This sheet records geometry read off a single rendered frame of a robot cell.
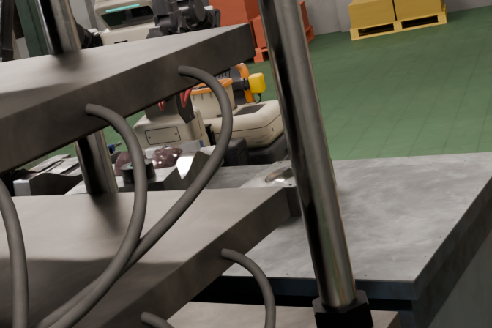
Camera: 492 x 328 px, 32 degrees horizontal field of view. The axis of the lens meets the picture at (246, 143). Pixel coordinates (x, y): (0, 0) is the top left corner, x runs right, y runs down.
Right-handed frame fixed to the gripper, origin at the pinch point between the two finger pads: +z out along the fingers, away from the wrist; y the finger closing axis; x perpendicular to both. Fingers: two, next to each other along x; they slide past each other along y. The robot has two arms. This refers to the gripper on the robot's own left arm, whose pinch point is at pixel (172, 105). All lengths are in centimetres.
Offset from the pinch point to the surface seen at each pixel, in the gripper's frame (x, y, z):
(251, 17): 686, -230, -290
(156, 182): -37.2, 13.4, 28.5
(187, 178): -20.0, 13.4, 25.2
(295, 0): -102, 71, 17
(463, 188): -28, 82, 36
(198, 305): -69, 38, 58
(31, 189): -30.2, -26.9, 25.0
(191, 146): 4.5, 3.3, 11.6
